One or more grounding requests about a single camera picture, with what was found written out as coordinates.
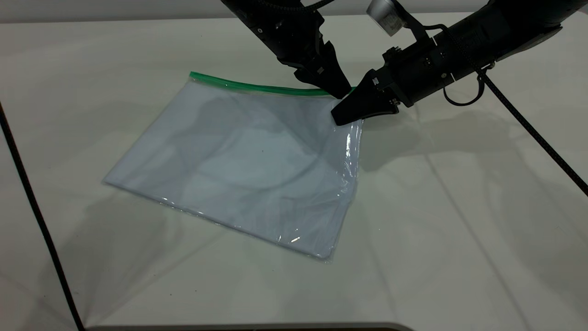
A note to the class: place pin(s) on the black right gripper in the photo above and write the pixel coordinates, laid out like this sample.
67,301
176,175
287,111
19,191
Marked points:
422,73

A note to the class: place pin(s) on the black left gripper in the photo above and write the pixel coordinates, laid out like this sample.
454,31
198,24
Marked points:
285,32

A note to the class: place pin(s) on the clear plastic green-zip bag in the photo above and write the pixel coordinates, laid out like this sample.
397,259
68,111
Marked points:
239,165

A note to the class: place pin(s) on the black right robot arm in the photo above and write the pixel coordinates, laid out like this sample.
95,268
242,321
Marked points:
514,32

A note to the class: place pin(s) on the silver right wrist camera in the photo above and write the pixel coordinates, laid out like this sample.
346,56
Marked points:
388,16

